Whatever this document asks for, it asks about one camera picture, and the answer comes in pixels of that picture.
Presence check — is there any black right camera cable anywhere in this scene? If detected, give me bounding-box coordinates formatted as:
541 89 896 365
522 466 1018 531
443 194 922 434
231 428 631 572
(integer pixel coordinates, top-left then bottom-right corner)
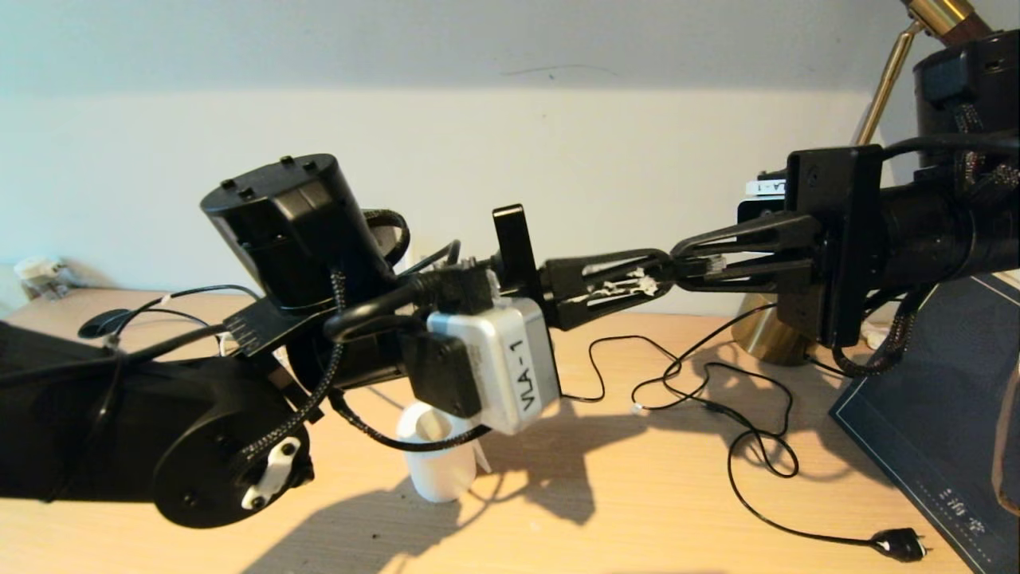
881 134 1020 160

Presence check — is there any braided left arm cable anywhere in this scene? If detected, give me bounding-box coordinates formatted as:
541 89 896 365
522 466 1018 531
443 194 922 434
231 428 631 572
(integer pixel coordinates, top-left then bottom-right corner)
239 271 347 467

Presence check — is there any white toilet paper roll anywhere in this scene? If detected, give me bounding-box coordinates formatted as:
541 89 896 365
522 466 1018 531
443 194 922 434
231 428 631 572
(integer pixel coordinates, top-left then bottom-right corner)
396 401 493 503

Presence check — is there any braided arm cable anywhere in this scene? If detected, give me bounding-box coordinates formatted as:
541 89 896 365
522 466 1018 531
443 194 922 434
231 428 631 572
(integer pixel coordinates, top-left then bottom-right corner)
833 104 1020 378
239 271 347 467

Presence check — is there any braided right arm cable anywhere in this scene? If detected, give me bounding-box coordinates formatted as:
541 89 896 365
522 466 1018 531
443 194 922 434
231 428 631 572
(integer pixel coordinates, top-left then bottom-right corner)
833 104 1020 378

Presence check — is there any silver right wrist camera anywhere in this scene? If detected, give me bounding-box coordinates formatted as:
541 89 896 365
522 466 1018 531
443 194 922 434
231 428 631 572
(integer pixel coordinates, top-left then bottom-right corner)
737 170 791 228

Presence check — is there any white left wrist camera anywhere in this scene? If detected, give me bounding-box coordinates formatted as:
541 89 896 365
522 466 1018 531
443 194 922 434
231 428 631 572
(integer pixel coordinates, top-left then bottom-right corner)
402 297 561 435

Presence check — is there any brass desk lamp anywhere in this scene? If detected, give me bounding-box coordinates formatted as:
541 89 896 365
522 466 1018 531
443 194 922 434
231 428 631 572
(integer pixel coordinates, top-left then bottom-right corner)
732 0 997 368

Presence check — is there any braided left gripper cable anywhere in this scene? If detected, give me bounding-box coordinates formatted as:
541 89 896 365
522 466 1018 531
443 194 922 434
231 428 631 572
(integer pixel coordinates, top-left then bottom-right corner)
328 391 491 453

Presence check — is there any black lamp power cable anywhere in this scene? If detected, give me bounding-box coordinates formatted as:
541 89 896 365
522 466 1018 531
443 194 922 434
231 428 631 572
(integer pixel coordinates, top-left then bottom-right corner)
630 339 929 562

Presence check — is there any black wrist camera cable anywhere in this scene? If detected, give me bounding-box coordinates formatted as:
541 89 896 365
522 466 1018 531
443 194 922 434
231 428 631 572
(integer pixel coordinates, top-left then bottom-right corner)
0 239 499 383

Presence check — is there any dark blue gift bag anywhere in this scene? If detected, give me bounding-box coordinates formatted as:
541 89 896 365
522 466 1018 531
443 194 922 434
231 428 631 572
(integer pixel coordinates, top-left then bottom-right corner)
829 271 1020 574

